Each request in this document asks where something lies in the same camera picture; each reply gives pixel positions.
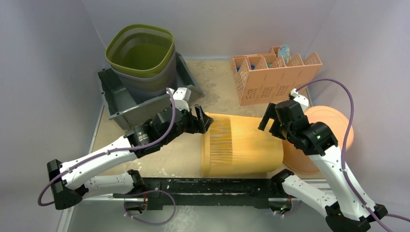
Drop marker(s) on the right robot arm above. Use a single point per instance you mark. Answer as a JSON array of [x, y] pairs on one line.
[[348, 208]]

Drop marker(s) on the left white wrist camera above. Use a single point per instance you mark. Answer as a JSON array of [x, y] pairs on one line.
[[181, 97]]

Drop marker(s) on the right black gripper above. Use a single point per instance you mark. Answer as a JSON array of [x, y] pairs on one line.
[[277, 120]]

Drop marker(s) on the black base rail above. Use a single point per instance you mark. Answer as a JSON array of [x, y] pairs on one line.
[[259, 193]]

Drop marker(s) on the large orange plastic bucket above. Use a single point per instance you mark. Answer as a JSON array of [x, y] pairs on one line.
[[294, 158]]

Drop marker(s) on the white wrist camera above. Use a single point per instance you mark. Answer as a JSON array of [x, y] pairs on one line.
[[301, 99], [181, 97]]

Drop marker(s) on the yellow mesh basket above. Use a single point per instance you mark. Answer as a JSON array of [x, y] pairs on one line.
[[233, 145]]

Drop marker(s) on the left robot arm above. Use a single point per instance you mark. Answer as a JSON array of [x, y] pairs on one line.
[[73, 181]]

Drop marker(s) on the olive green mesh basket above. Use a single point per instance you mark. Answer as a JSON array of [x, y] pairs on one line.
[[141, 50]]

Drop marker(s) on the dark grey plastic bin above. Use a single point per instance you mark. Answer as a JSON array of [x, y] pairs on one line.
[[128, 113]]

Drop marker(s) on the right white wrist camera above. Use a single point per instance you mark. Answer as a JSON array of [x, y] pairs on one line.
[[301, 99]]

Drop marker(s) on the light blue packet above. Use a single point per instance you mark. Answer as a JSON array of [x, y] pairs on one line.
[[284, 52]]

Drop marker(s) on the grey mesh basket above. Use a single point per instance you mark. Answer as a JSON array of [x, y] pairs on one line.
[[143, 89]]

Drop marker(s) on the blue item in crate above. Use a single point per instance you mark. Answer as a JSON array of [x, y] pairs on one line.
[[252, 67]]

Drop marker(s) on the pink perforated organizer crate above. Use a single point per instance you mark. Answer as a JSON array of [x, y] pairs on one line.
[[272, 79]]

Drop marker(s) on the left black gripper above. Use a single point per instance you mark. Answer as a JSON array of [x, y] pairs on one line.
[[196, 126]]

